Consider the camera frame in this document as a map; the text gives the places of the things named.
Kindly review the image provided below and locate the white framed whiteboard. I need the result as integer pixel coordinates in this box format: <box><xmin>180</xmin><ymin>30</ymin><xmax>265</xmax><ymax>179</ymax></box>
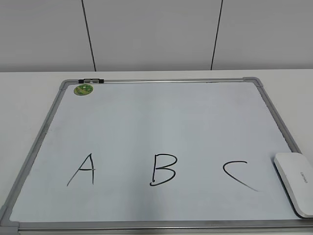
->
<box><xmin>0</xmin><ymin>77</ymin><xmax>313</xmax><ymax>235</ymax></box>

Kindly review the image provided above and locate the black silver hanging clip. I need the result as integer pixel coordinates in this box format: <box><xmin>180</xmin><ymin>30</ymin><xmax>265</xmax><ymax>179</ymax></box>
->
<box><xmin>78</xmin><ymin>78</ymin><xmax>104</xmax><ymax>84</ymax></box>

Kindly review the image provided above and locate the white whiteboard eraser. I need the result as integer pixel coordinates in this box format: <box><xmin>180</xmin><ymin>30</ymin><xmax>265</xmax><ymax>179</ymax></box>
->
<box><xmin>274</xmin><ymin>152</ymin><xmax>313</xmax><ymax>218</ymax></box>

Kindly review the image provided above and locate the round green magnet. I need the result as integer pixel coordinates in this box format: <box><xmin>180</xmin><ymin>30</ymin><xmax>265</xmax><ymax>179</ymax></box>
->
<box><xmin>74</xmin><ymin>84</ymin><xmax>93</xmax><ymax>96</ymax></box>

